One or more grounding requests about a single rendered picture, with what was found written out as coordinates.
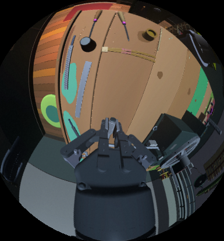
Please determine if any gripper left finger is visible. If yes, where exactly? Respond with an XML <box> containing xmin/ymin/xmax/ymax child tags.
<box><xmin>60</xmin><ymin>117</ymin><xmax>111</xmax><ymax>169</ymax></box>

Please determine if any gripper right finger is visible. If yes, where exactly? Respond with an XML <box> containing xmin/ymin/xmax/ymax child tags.
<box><xmin>114</xmin><ymin>118</ymin><xmax>157</xmax><ymax>170</ymax></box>

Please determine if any grey knurled lever handle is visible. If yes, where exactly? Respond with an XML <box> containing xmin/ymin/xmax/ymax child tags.
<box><xmin>107</xmin><ymin>117</ymin><xmax>118</xmax><ymax>139</ymax></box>

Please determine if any dark green lathe headstock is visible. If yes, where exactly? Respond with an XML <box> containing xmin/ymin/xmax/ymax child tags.
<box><xmin>144</xmin><ymin>113</ymin><xmax>201</xmax><ymax>157</ymax></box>

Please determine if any grey index plate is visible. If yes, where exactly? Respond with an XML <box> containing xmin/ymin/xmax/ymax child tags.
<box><xmin>159</xmin><ymin>135</ymin><xmax>201</xmax><ymax>169</ymax></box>

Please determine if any grey lathe bed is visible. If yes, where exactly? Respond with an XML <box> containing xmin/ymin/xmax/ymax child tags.
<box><xmin>169</xmin><ymin>168</ymin><xmax>198</xmax><ymax>221</ymax></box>

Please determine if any brown wooden rack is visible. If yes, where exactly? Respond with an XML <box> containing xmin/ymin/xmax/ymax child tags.
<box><xmin>203</xmin><ymin>137</ymin><xmax>224</xmax><ymax>182</ymax></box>

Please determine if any dark small hand tool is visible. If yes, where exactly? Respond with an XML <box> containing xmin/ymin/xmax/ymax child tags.
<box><xmin>67</xmin><ymin>118</ymin><xmax>80</xmax><ymax>137</ymax></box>

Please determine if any green round bin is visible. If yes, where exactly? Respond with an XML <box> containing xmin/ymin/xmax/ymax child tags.
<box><xmin>40</xmin><ymin>94</ymin><xmax>62</xmax><ymax>129</ymax></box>

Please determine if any teal cloth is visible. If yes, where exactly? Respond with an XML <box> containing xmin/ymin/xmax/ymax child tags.
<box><xmin>61</xmin><ymin>62</ymin><xmax>77</xmax><ymax>105</ymax></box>

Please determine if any grey steel rule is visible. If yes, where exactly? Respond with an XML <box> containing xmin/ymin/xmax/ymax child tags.
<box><xmin>74</xmin><ymin>61</ymin><xmax>93</xmax><ymax>118</ymax></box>

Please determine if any black round disc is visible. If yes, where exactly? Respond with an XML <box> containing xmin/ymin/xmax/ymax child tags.
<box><xmin>193</xmin><ymin>173</ymin><xmax>208</xmax><ymax>188</ymax></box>

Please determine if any grey knurled bar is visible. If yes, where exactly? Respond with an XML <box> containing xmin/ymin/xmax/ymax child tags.
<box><xmin>206</xmin><ymin>118</ymin><xmax>223</xmax><ymax>136</ymax></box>

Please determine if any pink control panel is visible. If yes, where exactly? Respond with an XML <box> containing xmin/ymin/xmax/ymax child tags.
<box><xmin>204</xmin><ymin>98</ymin><xmax>215</xmax><ymax>125</ymax></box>

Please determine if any green mat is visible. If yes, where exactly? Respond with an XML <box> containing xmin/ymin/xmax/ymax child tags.
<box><xmin>186</xmin><ymin>66</ymin><xmax>209</xmax><ymax>118</ymax></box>

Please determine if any grey narrow file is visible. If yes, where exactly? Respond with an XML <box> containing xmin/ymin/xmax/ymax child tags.
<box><xmin>63</xmin><ymin>35</ymin><xmax>77</xmax><ymax>90</ymax></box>

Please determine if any yellow folding rule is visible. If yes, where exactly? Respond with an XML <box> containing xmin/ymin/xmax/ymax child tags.
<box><xmin>101</xmin><ymin>46</ymin><xmax>157</xmax><ymax>63</ymax></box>

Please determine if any black round tin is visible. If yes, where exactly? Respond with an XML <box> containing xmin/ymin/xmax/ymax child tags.
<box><xmin>79</xmin><ymin>36</ymin><xmax>97</xmax><ymax>52</ymax></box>

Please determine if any black chair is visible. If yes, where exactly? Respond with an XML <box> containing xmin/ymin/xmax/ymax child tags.
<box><xmin>177</xmin><ymin>29</ymin><xmax>215</xmax><ymax>68</ymax></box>

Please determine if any red mat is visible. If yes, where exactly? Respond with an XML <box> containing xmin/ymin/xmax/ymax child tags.
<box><xmin>63</xmin><ymin>3</ymin><xmax>113</xmax><ymax>22</ymax></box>

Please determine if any olive brass ring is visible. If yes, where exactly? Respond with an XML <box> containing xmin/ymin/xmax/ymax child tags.
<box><xmin>142</xmin><ymin>29</ymin><xmax>158</xmax><ymax>41</ymax></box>

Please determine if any wooden handled chisel purple ferrule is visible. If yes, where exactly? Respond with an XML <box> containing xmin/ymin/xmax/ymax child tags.
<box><xmin>88</xmin><ymin>10</ymin><xmax>103</xmax><ymax>38</ymax></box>
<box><xmin>116</xmin><ymin>11</ymin><xmax>130</xmax><ymax>42</ymax></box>

